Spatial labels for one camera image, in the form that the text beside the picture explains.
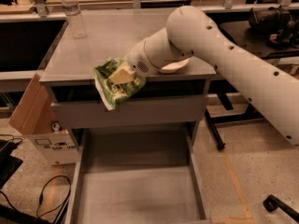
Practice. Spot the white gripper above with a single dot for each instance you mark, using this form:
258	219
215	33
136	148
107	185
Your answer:
139	60

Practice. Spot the green jalapeno chip bag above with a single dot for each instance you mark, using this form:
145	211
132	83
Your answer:
112	94

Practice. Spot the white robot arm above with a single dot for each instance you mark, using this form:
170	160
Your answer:
190	32

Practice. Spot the grey drawer cabinet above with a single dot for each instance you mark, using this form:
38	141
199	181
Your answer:
166	99

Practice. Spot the open grey middle drawer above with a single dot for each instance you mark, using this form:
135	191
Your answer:
137	178

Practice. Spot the white paper bowl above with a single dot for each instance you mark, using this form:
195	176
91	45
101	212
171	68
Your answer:
174	67

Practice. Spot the clear plastic water bottle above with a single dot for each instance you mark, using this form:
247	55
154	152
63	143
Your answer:
74	18

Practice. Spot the cardboard box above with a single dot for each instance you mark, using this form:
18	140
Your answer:
34	119

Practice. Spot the black side table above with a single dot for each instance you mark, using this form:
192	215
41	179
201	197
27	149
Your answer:
272	94

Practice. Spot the black equipment at left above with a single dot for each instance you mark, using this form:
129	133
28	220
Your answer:
8	163

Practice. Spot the black headset device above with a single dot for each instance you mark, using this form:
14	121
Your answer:
278	23

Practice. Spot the black caster wheel base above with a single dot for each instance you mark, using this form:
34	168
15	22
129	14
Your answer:
272	203

